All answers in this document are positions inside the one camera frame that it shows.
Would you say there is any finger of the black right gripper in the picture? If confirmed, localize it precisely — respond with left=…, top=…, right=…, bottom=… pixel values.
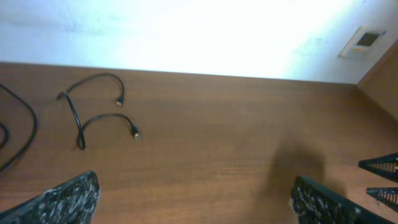
left=366, top=187, right=398, bottom=212
left=358, top=153, right=397, bottom=182

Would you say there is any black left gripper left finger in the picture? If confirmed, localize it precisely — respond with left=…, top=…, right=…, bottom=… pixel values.
left=1, top=171, right=100, bottom=224

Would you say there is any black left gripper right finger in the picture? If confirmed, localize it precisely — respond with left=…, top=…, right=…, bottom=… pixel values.
left=290, top=175, right=393, bottom=224

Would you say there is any short black USB cable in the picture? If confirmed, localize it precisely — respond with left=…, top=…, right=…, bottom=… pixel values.
left=55, top=72, right=142, bottom=151

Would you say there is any thin black micro USB cable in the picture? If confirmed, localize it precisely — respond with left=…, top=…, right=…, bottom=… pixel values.
left=0, top=83, right=39, bottom=173

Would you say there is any white wall outlet plate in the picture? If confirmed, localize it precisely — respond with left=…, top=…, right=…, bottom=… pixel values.
left=338, top=26, right=387, bottom=58

